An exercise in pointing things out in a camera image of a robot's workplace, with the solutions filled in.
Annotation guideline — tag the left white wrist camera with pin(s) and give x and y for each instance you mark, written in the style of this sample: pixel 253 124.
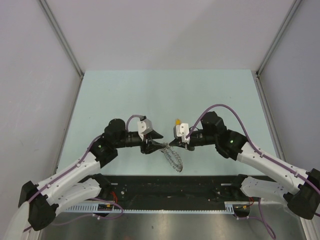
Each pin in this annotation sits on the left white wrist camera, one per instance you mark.
pixel 144 126

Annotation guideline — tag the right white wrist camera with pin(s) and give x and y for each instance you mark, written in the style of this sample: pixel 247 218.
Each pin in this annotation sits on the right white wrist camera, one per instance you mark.
pixel 182 132

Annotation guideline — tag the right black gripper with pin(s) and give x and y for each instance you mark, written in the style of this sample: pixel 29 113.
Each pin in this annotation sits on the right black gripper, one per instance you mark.
pixel 175 142

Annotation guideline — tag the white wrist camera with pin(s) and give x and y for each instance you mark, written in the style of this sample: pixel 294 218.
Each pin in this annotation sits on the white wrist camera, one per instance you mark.
pixel 182 132
pixel 144 126

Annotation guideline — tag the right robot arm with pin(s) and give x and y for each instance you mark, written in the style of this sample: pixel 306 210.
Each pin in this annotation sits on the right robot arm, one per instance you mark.
pixel 294 187

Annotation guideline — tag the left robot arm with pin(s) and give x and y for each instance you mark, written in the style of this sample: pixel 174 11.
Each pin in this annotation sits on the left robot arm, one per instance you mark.
pixel 66 188

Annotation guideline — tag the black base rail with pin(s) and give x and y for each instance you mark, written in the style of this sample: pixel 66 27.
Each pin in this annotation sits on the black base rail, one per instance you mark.
pixel 170 193

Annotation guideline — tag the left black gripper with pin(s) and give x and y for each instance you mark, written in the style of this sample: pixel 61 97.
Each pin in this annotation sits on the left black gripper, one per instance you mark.
pixel 150 146

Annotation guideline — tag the white cable duct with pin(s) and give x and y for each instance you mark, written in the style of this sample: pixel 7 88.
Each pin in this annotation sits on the white cable duct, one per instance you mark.
pixel 106 208

